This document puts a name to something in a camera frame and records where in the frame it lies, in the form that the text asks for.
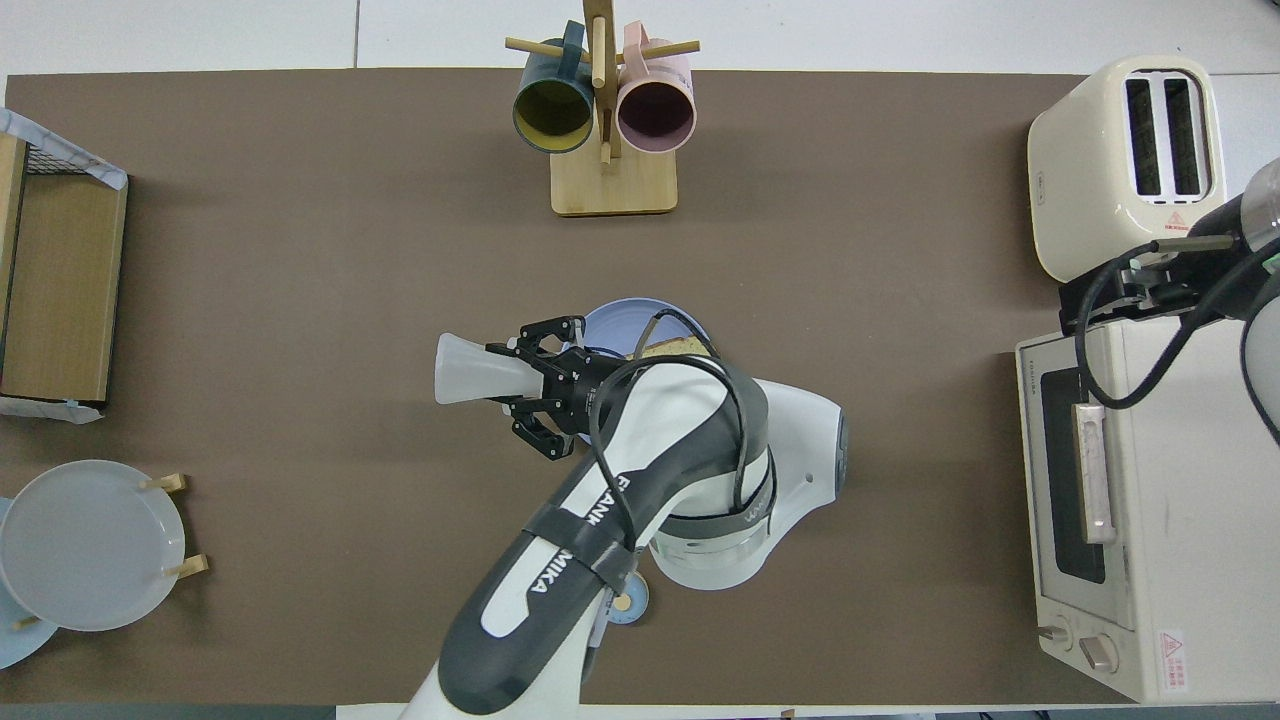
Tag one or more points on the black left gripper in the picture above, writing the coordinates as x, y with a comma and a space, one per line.
575, 390

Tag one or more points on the wooden plate rack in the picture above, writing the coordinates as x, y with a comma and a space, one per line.
188, 566

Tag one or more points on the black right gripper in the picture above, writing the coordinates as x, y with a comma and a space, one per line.
1175, 295

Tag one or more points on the pale grey plate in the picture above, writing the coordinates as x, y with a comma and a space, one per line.
90, 545

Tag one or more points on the light blue plate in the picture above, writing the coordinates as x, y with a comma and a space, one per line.
15, 645

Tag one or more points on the pink mug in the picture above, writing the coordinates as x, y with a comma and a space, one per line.
655, 112

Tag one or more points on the brown table mat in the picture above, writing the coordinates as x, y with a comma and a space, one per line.
300, 300

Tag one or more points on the translucent squeeze bottle blue cap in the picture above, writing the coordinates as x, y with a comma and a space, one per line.
480, 370

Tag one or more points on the white paper piece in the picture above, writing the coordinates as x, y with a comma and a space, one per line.
45, 410

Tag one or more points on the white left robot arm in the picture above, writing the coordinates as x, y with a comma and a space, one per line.
800, 440

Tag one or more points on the dark teal mug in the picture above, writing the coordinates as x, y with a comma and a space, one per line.
553, 110

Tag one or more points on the cream two-slot toaster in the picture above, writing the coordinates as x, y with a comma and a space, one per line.
1080, 190

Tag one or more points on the white checkered cloth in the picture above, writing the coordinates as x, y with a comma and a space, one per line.
60, 150

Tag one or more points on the wooden mug tree stand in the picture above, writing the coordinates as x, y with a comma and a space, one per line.
613, 185

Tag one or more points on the blue round plate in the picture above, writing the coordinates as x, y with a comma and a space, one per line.
620, 325

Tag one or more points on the white toaster oven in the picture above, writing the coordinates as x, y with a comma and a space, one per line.
1190, 540

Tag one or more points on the slice of bread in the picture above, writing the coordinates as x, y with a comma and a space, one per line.
680, 348

